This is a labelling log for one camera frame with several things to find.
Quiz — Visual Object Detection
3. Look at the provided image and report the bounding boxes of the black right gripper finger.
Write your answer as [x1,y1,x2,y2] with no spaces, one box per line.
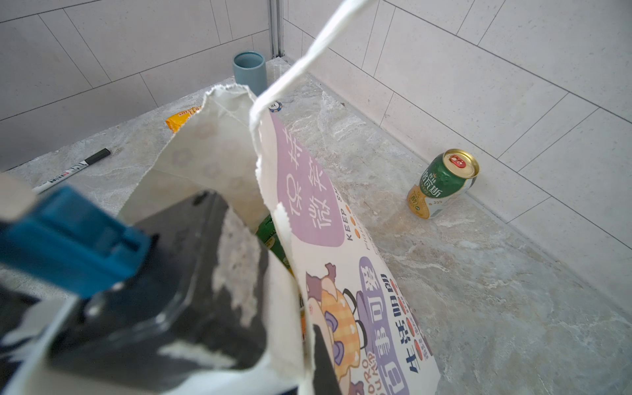
[313,325,342,395]

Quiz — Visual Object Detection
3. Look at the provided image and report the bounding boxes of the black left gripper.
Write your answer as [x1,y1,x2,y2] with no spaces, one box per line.
[47,191,268,393]

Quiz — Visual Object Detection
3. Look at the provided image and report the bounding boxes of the green snack bag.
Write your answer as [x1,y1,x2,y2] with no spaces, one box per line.
[256,215,292,273]

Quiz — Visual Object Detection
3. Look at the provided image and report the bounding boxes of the white printed paper bag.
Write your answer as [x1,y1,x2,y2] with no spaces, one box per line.
[1,1,440,394]

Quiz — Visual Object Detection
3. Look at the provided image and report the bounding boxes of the yellow mango snack bag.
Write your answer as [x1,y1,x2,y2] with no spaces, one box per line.
[166,106,201,133]

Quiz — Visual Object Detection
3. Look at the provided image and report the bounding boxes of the black white marker pen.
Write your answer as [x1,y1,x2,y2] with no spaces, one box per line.
[32,148,111,194]

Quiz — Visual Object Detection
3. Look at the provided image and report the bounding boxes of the green beer can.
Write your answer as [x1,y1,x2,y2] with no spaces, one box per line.
[407,148,480,219]

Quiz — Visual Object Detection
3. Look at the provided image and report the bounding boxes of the teal cup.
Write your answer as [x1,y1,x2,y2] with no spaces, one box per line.
[233,51,268,96]

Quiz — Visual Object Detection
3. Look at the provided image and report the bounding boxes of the aluminium corner frame post left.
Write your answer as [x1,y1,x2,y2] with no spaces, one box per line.
[268,0,284,58]

